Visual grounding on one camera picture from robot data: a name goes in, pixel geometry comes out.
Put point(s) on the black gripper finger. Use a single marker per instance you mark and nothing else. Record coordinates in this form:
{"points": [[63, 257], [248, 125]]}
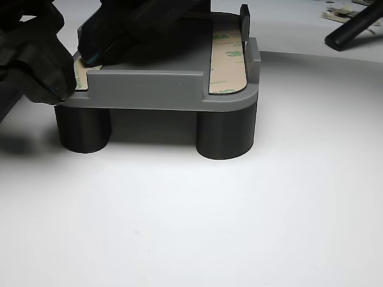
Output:
{"points": [[45, 77], [68, 74]]}

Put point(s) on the black teal tipped gripper finger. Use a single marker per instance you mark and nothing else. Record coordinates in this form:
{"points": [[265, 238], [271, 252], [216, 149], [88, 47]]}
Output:
{"points": [[104, 36]]}

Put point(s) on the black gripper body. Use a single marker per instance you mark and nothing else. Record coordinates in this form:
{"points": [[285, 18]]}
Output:
{"points": [[167, 7]]}

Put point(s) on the black gripper body with camera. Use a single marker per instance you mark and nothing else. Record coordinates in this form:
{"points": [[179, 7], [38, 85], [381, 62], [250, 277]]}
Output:
{"points": [[18, 39]]}

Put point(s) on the short tan tape liner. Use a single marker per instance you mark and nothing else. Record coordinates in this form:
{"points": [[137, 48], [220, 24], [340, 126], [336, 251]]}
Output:
{"points": [[81, 77]]}

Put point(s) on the long tan tape liner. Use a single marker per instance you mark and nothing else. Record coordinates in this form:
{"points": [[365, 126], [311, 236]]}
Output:
{"points": [[227, 68]]}

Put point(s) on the large tan film scrap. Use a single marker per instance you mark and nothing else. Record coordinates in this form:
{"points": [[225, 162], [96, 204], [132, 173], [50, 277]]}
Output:
{"points": [[335, 15]]}

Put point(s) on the flat tan film scrap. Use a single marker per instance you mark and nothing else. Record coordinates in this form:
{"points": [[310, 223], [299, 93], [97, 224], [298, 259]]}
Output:
{"points": [[362, 2]]}

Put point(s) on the small tan film scrap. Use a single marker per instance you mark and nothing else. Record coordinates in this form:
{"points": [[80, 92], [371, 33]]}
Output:
{"points": [[372, 31]]}

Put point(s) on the grey fixture with black legs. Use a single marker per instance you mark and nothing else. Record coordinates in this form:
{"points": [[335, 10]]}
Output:
{"points": [[149, 86]]}

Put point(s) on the black upright tab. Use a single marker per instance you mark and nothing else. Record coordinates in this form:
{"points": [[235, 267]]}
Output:
{"points": [[245, 21]]}

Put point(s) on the black round rod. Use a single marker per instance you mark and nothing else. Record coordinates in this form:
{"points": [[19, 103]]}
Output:
{"points": [[353, 28]]}

